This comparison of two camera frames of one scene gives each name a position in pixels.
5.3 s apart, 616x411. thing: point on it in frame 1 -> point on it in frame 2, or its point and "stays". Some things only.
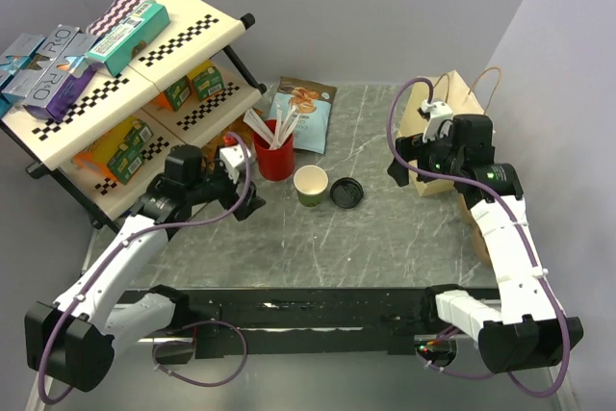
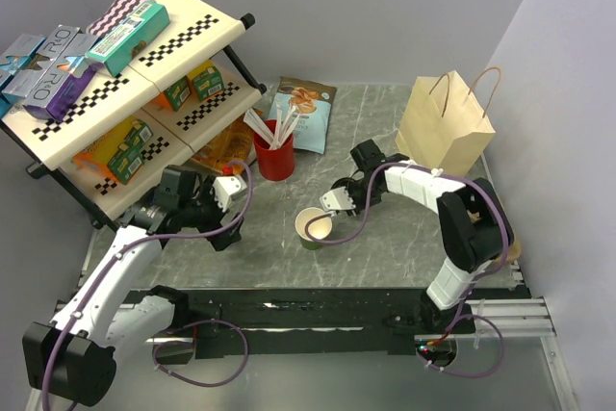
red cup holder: [274, 164] stays
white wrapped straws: [283, 126] stays
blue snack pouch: [315, 104] stays
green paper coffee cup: [310, 182] -> [319, 226]
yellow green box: [205, 81] stays
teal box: [115, 50] stays
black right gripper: [414, 146] -> [359, 206]
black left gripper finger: [248, 207] -> [229, 237]
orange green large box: [119, 154] stays
